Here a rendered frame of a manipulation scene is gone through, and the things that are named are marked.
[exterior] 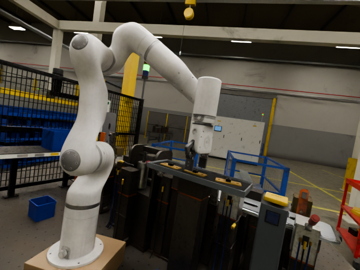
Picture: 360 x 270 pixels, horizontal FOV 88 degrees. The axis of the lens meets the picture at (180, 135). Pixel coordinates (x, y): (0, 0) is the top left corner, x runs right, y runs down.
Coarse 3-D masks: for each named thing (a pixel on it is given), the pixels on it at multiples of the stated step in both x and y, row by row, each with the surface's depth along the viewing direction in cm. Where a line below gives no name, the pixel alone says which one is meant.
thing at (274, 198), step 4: (268, 192) 58; (264, 196) 54; (268, 196) 54; (272, 196) 55; (276, 196) 55; (280, 196) 56; (268, 200) 53; (272, 200) 52; (276, 200) 52; (280, 200) 52; (284, 200) 52; (276, 204) 53; (280, 204) 51; (284, 204) 51
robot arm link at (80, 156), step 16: (80, 48) 61; (96, 48) 63; (80, 64) 63; (96, 64) 64; (80, 80) 67; (96, 80) 67; (80, 96) 68; (96, 96) 68; (80, 112) 67; (96, 112) 68; (80, 128) 65; (96, 128) 67; (64, 144) 64; (80, 144) 62; (64, 160) 61; (80, 160) 61; (96, 160) 66
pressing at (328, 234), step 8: (248, 200) 94; (248, 208) 84; (256, 208) 85; (256, 216) 80; (304, 216) 85; (288, 224) 74; (320, 224) 79; (328, 224) 80; (328, 232) 72; (336, 232) 74; (328, 240) 67; (336, 240) 67
